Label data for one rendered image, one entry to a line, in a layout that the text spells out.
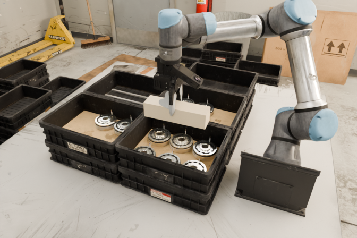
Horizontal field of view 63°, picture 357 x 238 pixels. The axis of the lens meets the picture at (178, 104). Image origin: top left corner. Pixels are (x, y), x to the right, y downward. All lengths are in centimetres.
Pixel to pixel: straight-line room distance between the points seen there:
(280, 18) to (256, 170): 58
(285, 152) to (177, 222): 50
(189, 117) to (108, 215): 51
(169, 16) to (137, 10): 371
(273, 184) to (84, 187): 79
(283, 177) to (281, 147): 12
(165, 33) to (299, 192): 76
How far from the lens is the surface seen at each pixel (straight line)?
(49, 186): 143
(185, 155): 126
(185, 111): 104
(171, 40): 94
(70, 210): 131
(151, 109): 109
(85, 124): 151
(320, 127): 114
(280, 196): 125
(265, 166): 117
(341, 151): 293
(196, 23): 96
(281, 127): 126
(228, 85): 182
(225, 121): 148
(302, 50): 116
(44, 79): 293
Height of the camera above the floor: 167
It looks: 32 degrees down
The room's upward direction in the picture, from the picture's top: straight up
